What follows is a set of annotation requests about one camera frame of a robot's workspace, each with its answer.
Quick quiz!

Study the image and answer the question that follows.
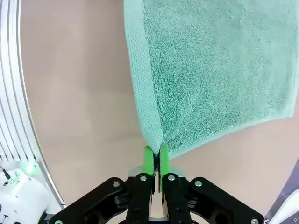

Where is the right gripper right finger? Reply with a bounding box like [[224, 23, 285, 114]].
[[158, 144, 265, 224]]

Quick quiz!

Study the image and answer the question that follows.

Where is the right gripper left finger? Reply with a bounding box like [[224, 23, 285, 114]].
[[50, 145, 157, 224]]

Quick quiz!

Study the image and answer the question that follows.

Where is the mint green terry towel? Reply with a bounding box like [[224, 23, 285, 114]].
[[123, 0, 299, 161]]

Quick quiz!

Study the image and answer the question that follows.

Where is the white aluminium frame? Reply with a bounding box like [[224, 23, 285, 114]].
[[0, 0, 68, 210]]

